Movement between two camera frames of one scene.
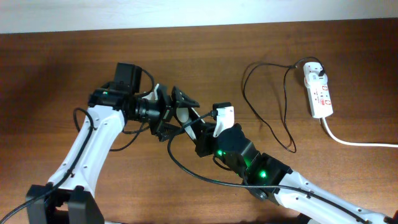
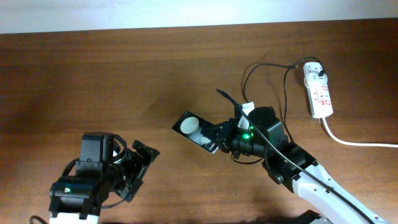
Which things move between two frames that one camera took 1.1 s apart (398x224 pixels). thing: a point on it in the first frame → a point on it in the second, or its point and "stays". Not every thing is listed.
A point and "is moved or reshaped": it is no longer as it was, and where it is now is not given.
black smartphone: x=194 y=121 is moved or reshaped
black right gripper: x=204 y=137 → x=227 y=129
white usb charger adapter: x=311 y=74 stays
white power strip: x=320 y=100 stays
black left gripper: x=167 y=110 → x=135 y=159
